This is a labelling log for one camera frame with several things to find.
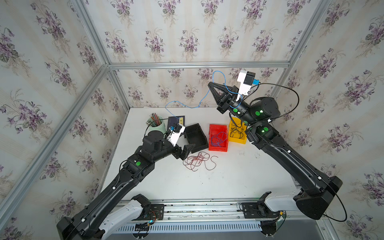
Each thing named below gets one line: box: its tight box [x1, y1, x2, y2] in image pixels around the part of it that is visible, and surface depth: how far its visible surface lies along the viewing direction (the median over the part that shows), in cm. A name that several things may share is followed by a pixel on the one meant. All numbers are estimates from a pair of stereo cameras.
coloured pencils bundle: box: [145, 112, 162, 127], surface depth 95 cm
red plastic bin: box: [208, 124, 229, 152], surface depth 95 cm
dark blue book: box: [167, 115, 185, 132], surface depth 113 cm
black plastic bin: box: [184, 123, 209, 154], surface depth 100 cm
